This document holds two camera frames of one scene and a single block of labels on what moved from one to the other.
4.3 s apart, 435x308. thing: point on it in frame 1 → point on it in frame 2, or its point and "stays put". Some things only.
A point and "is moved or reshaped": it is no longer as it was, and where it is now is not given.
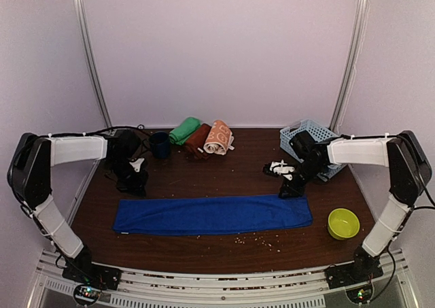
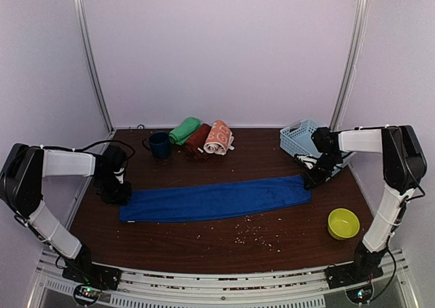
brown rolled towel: [195, 145] stays put
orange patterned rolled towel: [219, 139] stays put
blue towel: [201, 215] is moved or reshaped
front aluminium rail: [309, 290] stays put
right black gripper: [296, 191] → [316, 179]
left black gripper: [136, 188] → [121, 200]
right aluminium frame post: [355, 56] stays put
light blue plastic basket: [319, 133] stays put
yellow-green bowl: [342, 224] stays put
